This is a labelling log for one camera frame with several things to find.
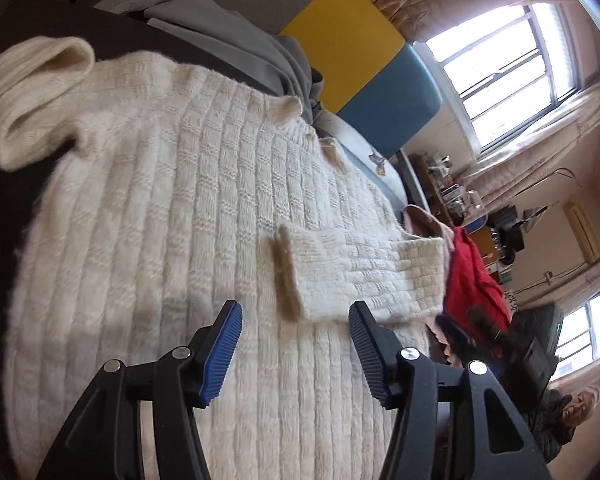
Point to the grey yellow blue padded headboard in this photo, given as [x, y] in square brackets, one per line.
[345, 35]

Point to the grey garment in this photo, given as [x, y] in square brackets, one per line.
[240, 40]

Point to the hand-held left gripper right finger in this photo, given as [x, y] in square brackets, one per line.
[370, 355]

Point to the pink floral curtain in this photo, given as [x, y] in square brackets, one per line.
[430, 0]
[555, 135]

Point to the large barred window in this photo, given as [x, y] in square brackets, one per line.
[505, 75]

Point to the cluttered side table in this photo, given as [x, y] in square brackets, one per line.
[460, 195]

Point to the small window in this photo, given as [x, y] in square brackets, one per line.
[590, 325]

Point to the pink garment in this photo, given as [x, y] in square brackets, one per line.
[420, 220]

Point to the beige air conditioner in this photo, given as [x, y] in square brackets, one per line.
[582, 232]

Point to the grey padded surface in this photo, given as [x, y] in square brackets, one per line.
[355, 145]

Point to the red garment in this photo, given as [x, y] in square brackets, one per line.
[470, 280]

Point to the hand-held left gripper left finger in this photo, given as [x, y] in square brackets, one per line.
[222, 360]

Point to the white knit sweater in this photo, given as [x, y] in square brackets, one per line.
[180, 210]

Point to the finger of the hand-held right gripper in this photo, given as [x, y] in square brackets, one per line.
[485, 322]
[455, 335]

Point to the black leather sofa seat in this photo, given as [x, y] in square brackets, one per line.
[10, 240]

